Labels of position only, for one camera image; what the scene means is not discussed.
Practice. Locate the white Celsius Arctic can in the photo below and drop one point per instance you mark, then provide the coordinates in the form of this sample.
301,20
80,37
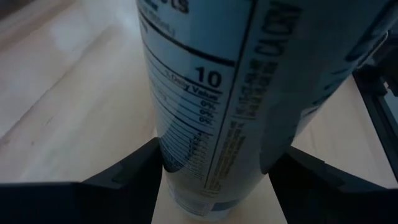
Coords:
217,93

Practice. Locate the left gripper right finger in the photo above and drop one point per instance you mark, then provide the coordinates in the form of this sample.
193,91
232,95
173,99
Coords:
335,199

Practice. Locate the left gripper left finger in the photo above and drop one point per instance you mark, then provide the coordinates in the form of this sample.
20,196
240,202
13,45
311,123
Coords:
77,202

